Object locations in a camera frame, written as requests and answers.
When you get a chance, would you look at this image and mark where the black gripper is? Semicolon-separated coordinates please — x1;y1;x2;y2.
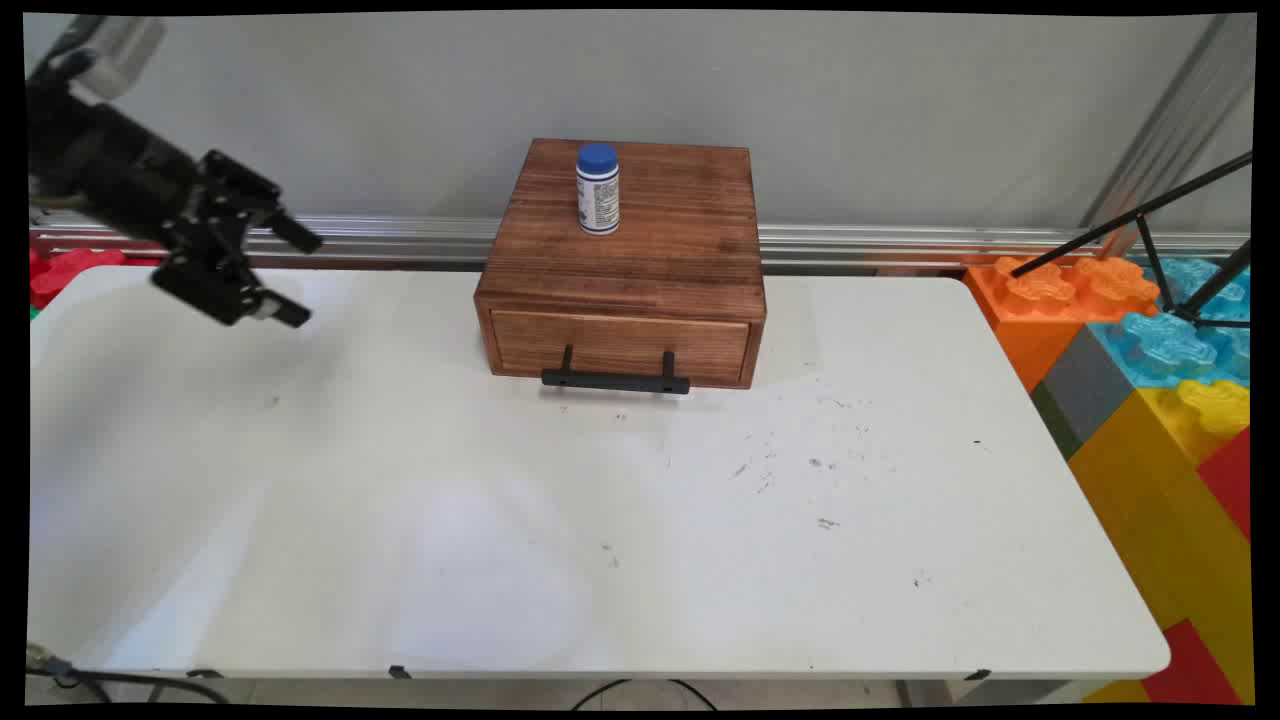
70;100;324;330

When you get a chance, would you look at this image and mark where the giant red building brick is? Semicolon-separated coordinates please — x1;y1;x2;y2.
1140;619;1247;707
1195;428;1252;542
30;247;163;311

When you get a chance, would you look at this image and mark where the white bottle with blue cap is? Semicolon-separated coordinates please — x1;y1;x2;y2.
575;143;621;236

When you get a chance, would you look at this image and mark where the brown wooden drawer cabinet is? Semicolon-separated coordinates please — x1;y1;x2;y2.
474;138;768;391

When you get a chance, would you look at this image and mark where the giant orange building brick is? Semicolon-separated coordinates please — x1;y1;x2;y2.
964;255;1162;394

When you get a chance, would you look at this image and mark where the giant grey building brick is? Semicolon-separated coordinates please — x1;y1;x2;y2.
1038;325;1137;448

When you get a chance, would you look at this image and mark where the black tripod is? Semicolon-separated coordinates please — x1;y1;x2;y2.
1010;150;1254;331

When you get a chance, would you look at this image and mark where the giant translucent blue building brick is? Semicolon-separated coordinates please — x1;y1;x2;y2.
1088;257;1252;390

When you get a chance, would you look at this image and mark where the giant yellow building brick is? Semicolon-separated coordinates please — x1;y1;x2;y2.
1066;379;1253;703

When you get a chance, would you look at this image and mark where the horizontal aluminium rail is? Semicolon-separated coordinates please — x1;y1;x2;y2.
30;210;1251;277

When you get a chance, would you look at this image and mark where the black cable with plug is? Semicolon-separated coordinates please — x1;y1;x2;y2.
25;645;232;707

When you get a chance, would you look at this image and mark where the looped black cable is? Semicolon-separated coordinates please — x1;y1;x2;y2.
569;678;721;712

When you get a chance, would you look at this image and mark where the slanted aluminium post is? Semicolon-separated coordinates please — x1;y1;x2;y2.
1080;15;1257;261

